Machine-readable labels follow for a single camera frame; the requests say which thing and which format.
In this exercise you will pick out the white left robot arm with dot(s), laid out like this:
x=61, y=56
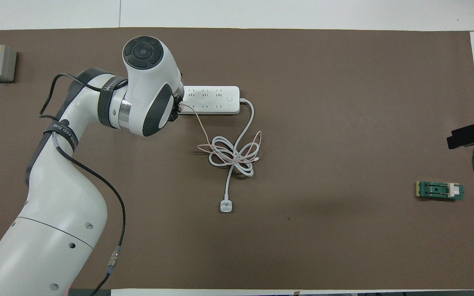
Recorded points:
x=56, y=213

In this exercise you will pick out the white power strip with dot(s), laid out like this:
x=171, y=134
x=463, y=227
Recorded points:
x=216, y=100

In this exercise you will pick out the brown table mat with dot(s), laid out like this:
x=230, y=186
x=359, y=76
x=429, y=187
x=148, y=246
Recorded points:
x=344, y=246

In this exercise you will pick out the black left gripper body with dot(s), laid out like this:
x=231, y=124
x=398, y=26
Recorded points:
x=175, y=114

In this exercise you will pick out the green knife switch yellow base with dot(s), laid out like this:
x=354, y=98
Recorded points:
x=438, y=190

